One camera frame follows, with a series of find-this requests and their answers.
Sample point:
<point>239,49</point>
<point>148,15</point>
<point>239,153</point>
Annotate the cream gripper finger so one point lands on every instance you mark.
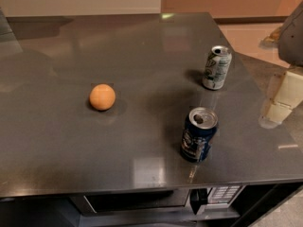
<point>284,94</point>

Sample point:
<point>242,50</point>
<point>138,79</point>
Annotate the orange fruit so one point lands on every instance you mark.
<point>102,97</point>

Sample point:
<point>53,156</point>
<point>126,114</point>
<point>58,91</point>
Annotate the white green 7up can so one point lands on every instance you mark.
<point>216,68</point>

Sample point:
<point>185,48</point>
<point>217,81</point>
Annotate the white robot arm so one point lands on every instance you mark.
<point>290,42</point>

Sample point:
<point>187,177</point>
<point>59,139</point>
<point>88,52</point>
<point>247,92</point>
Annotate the microwave oven under counter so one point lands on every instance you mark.
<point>196,200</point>

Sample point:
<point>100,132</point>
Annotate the dark blue soda can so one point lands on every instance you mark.
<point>200,127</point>

